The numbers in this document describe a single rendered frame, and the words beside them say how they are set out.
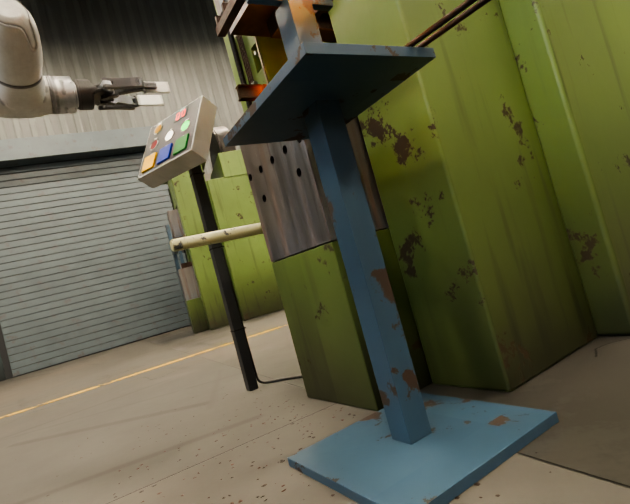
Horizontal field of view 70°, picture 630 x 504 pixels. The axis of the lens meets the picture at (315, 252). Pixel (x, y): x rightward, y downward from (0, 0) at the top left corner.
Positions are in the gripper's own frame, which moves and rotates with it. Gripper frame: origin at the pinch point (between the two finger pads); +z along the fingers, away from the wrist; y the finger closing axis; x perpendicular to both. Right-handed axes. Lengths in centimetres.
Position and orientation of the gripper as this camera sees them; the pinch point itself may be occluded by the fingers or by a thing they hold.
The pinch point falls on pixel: (155, 94)
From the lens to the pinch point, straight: 139.8
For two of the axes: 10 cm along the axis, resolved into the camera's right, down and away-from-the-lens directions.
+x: -2.6, -9.6, 0.4
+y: 5.1, -1.7, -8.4
